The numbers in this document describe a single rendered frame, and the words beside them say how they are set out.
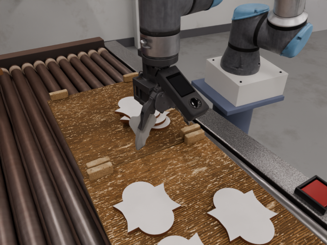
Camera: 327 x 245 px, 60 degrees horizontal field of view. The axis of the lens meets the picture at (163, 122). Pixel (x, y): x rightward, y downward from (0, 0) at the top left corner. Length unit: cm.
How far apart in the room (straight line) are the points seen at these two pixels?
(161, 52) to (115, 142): 35
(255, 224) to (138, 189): 25
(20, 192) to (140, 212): 29
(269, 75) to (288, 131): 147
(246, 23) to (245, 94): 25
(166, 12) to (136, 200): 38
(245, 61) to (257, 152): 40
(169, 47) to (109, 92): 53
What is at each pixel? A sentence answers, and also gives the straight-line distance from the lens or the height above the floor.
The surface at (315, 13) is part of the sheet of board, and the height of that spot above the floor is 27.
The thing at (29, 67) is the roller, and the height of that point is 92.
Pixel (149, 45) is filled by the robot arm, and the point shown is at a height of 125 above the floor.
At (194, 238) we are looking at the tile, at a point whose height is 95.
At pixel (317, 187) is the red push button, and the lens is 76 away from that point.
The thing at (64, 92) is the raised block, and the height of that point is 96.
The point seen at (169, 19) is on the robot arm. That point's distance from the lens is 51.
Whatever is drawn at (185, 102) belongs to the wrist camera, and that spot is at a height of 116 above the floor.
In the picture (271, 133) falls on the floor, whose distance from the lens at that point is 251.
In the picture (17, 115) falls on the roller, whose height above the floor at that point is 92.
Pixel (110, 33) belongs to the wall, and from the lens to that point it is 402.
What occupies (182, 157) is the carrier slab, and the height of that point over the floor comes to 94.
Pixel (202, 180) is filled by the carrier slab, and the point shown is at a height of 94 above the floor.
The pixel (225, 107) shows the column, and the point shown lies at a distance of 107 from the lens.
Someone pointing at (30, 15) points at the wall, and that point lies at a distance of 383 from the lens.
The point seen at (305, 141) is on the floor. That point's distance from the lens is 253.
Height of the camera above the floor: 143
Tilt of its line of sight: 35 degrees down
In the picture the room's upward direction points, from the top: straight up
